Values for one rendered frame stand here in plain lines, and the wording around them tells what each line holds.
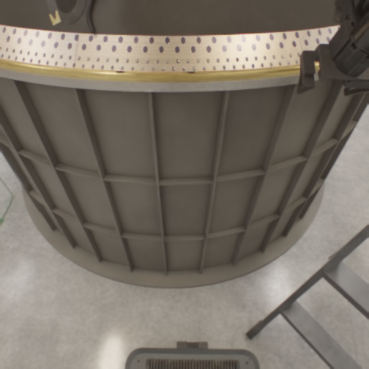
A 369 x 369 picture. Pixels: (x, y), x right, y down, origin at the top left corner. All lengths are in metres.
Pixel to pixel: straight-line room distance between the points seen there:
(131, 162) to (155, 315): 0.88
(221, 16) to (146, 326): 1.34
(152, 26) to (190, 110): 0.23
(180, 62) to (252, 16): 0.21
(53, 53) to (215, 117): 0.45
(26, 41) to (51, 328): 1.29
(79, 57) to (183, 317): 1.25
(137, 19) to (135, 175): 0.48
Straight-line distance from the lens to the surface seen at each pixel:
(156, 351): 1.25
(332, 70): 0.54
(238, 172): 0.99
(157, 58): 0.70
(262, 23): 0.78
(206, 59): 0.71
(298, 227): 1.88
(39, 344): 1.65
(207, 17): 0.74
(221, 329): 1.53
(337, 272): 1.09
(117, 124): 0.83
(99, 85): 0.72
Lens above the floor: 1.48
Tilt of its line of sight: 49 degrees down
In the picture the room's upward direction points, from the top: 1 degrees clockwise
